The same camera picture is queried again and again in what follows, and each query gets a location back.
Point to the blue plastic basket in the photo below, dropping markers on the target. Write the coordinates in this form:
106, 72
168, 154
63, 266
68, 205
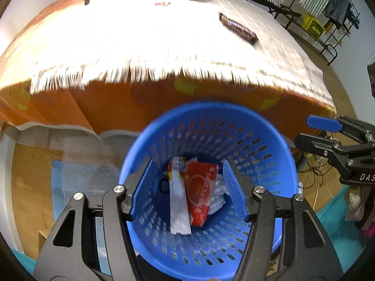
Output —
205, 117

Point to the person's right hand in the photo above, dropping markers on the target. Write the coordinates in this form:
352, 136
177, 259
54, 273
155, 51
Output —
354, 202

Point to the blue floor mat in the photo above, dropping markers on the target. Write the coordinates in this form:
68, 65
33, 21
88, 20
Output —
58, 187

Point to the teal floor rug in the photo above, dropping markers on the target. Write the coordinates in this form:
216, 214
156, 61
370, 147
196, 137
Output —
331, 225

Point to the small red wrapper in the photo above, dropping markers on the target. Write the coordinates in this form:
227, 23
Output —
162, 4

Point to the orange floral tablecloth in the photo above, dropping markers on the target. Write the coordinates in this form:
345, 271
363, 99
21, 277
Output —
117, 108

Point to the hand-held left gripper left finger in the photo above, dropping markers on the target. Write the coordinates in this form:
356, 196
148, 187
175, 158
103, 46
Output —
142, 190

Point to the dark hanging jacket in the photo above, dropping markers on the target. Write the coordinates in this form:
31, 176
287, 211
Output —
337, 4

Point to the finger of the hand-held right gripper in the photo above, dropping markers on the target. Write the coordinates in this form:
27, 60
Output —
325, 123
316, 145

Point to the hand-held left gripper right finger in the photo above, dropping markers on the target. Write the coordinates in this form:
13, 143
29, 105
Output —
234, 190

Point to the red snack packet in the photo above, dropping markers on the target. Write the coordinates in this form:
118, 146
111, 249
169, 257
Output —
199, 190

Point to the brown chocolate bar wrapper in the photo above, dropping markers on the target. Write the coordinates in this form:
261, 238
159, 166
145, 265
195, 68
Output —
238, 29

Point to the yellow crate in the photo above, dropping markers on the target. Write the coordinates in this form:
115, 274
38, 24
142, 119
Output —
313, 27

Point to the beige checked fringed blanket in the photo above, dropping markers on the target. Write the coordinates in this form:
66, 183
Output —
131, 35

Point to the teal hanging garment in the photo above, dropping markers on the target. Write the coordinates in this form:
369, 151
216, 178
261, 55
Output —
354, 20

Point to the black metal clothes rack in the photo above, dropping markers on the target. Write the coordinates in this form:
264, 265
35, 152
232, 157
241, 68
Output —
328, 46

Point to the white silver wrapper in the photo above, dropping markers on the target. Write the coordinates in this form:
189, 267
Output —
178, 207

